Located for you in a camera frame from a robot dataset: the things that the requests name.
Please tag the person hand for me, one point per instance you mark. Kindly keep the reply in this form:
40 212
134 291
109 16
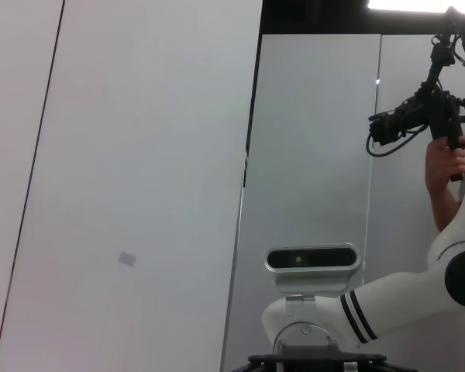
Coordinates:
445 166

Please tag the black video camera rig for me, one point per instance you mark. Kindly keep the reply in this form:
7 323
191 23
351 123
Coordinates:
445 112

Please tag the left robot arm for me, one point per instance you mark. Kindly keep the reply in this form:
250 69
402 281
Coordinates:
403 294

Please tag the person forearm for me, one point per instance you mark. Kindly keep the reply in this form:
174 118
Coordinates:
441 209

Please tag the ceiling light panel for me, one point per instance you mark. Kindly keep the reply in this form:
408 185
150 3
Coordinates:
410 4

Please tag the black robot torso plate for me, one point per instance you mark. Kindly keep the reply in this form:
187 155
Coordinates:
317 360

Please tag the silver head camera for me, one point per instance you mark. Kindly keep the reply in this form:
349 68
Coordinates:
314 259

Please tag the white head camera mount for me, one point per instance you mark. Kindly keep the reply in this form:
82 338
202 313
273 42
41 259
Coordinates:
314 283

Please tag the clear neck bracket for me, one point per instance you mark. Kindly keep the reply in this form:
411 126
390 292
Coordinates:
306 333

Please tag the small grey wall plate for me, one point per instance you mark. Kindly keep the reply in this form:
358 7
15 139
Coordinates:
127 258

